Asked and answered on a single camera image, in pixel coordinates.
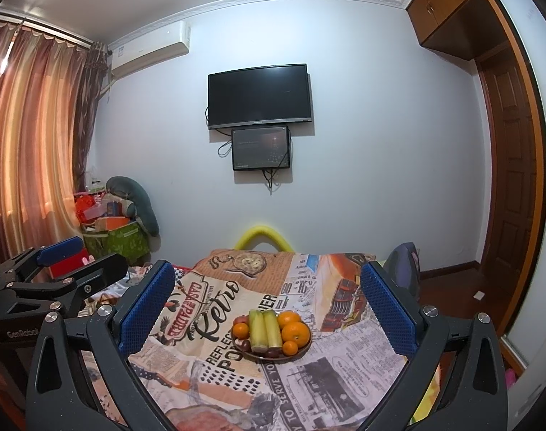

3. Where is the printed retro tablecloth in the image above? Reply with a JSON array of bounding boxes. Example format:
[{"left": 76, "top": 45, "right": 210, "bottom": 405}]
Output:
[{"left": 81, "top": 248, "right": 441, "bottom": 431}]

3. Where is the small wall monitor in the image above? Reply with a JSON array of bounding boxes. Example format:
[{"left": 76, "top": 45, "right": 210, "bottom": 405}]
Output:
[{"left": 231, "top": 125, "right": 292, "bottom": 171}]

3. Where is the orange pink curtain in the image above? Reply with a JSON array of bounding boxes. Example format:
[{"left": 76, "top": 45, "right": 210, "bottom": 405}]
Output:
[{"left": 0, "top": 22, "right": 107, "bottom": 261}]

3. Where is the green storage box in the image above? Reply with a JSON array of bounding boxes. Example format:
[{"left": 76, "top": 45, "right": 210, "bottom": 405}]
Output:
[{"left": 83, "top": 222, "right": 150, "bottom": 266}]

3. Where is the small orange at right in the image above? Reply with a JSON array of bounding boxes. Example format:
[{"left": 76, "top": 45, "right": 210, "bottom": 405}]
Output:
[{"left": 281, "top": 340, "right": 299, "bottom": 357}]

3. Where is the brown wooden door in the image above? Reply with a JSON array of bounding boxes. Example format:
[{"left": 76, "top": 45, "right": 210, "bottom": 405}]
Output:
[{"left": 477, "top": 43, "right": 542, "bottom": 335}]

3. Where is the orange under gripper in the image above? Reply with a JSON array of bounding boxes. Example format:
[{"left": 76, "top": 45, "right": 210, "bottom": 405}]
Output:
[{"left": 232, "top": 322, "right": 249, "bottom": 339}]

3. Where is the wooden overhead cabinet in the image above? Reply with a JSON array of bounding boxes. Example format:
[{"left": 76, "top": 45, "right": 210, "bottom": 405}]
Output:
[{"left": 407, "top": 0, "right": 507, "bottom": 60}]

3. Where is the grey plush toy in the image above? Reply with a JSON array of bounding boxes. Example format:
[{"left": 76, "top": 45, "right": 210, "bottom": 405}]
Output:
[{"left": 106, "top": 176, "right": 160, "bottom": 237}]

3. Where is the large wall television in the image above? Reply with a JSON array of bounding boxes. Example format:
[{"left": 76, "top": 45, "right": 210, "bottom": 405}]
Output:
[{"left": 207, "top": 63, "right": 313, "bottom": 129}]

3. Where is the red box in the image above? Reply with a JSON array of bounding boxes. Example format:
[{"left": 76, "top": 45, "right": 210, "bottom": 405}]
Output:
[{"left": 49, "top": 248, "right": 95, "bottom": 279}]

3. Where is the dark glass plate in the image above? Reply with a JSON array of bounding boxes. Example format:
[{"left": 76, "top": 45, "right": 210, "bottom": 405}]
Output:
[{"left": 230, "top": 309, "right": 313, "bottom": 362}]

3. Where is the white air conditioner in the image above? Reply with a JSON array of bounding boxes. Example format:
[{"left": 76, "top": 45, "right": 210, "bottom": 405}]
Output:
[{"left": 111, "top": 20, "right": 191, "bottom": 79}]

